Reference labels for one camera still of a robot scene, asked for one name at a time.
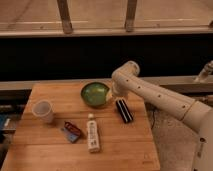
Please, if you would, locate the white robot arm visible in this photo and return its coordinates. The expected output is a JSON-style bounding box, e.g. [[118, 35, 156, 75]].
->
[[111, 61, 213, 171]]

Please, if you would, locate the green bowl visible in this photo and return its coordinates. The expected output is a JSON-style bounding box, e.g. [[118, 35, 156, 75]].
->
[[81, 82, 110, 108]]

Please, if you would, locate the black striped rectangular box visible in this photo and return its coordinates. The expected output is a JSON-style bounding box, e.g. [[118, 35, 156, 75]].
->
[[116, 99, 133, 124]]

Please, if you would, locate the translucent plastic cup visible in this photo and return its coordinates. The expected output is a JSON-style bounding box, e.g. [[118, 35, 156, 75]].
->
[[32, 100, 54, 124]]

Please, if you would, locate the red and blue small packet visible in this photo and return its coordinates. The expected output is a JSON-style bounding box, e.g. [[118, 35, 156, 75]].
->
[[61, 121, 82, 143]]

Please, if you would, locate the metal frame post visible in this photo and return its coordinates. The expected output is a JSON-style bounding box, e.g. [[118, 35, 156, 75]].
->
[[124, 0, 137, 32], [57, 0, 73, 34]]

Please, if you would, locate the white object at right edge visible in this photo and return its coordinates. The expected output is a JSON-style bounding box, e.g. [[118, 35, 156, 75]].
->
[[195, 60, 213, 83]]

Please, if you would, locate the white bottle with label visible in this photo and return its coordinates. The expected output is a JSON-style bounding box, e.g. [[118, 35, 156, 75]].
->
[[86, 113, 100, 153]]

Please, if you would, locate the right metal frame post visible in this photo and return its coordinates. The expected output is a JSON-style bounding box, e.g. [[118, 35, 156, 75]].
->
[[124, 0, 137, 32]]

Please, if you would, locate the left metal frame post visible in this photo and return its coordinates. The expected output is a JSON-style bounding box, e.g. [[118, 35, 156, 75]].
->
[[57, 0, 73, 34]]

